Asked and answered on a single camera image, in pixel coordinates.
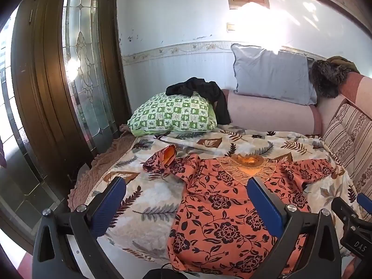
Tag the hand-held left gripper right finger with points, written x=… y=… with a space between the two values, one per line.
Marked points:
x=263 y=203

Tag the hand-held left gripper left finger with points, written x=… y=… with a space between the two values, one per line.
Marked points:
x=109 y=203

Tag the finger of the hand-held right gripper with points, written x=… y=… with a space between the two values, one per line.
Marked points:
x=365 y=202
x=348 y=223

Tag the orange floral garment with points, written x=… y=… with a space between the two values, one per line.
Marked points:
x=221 y=209

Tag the pinkish-brown ruffled quilted cover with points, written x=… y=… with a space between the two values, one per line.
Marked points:
x=96 y=174

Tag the leaf print fleece blanket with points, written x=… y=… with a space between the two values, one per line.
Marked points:
x=157 y=197

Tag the striped sofa cushion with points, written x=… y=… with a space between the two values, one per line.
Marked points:
x=348 y=139

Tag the pink sofa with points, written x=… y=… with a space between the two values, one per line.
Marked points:
x=267 y=113

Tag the green checked pillow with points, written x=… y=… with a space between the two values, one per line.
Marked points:
x=171 y=114

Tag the black garment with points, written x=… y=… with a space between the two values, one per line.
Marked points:
x=215 y=93

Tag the dark furry cushion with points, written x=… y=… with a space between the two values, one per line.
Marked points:
x=327 y=78

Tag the grey-blue pillow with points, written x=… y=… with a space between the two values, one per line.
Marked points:
x=270 y=72

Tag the wooden door with leaded glass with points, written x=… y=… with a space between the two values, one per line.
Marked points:
x=43 y=78

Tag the olive cloth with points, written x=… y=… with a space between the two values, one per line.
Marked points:
x=344 y=62

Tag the wall light switch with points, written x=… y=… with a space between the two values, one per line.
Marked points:
x=231 y=26

